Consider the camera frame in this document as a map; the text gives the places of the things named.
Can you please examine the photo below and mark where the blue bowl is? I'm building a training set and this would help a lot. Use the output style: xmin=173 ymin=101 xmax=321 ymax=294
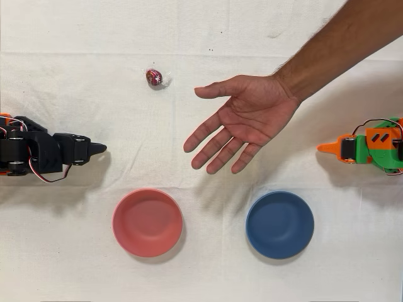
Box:
xmin=245 ymin=190 xmax=315 ymax=260

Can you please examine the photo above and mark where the white tablecloth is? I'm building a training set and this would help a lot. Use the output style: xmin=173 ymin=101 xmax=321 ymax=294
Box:
xmin=0 ymin=0 xmax=403 ymax=302

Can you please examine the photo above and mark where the person's bare hand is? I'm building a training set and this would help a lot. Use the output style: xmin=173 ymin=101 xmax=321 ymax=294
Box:
xmin=183 ymin=74 xmax=302 ymax=175

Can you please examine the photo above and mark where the looped gripper servo cable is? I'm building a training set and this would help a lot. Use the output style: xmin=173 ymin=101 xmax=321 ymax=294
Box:
xmin=28 ymin=156 xmax=72 ymax=184

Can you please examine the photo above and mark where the pink bowl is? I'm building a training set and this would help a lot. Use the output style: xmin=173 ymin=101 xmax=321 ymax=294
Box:
xmin=112 ymin=187 xmax=184 ymax=258

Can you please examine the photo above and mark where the person's bare forearm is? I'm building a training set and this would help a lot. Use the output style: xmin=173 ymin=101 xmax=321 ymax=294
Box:
xmin=272 ymin=0 xmax=403 ymax=103

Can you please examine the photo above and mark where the red candy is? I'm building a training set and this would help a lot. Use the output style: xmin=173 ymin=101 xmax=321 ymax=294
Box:
xmin=140 ymin=66 xmax=173 ymax=91

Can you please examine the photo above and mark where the long arm servo cable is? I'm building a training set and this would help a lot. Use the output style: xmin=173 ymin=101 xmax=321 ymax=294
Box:
xmin=0 ymin=115 xmax=28 ymax=133

